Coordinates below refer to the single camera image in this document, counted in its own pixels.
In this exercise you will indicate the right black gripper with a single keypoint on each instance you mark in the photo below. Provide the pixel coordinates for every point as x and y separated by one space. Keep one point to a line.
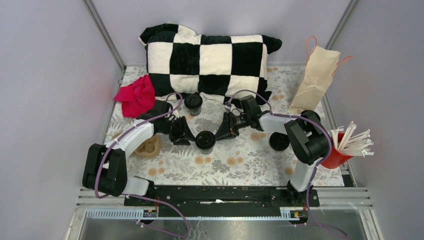
223 128

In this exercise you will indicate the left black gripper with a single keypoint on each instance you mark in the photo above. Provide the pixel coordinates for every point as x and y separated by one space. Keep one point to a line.
183 128

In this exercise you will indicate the black coffee cup lid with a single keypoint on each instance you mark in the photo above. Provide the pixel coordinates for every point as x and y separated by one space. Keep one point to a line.
193 101

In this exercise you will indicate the stack of black cups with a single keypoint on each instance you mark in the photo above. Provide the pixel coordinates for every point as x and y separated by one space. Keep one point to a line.
311 115

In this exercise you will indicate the black printed coffee cup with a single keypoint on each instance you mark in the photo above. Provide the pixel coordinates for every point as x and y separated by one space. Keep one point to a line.
194 111

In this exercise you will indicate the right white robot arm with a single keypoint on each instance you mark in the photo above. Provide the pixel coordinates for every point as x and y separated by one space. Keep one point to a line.
304 133

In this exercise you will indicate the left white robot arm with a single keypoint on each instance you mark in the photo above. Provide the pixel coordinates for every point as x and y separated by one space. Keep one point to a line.
105 169

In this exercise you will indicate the brown cardboard cup carrier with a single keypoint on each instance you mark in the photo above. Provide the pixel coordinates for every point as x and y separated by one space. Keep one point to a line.
149 147

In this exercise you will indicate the floral table mat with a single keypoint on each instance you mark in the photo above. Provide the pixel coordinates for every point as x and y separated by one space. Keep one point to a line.
247 160

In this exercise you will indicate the pink cloth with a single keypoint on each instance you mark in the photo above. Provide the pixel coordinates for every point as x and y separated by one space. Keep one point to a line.
136 98

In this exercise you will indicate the black white checkered pillow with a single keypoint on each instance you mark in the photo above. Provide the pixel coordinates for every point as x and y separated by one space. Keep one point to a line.
220 68

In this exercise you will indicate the red cup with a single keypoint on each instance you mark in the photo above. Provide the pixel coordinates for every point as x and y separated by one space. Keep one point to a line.
335 159

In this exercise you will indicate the brown paper bag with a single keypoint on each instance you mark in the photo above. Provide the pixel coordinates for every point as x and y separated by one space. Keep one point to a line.
320 67

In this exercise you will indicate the white wrapped straws bundle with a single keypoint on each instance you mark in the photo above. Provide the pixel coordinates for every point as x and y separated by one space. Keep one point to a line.
346 142

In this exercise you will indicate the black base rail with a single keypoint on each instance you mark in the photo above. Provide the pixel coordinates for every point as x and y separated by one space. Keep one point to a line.
224 201

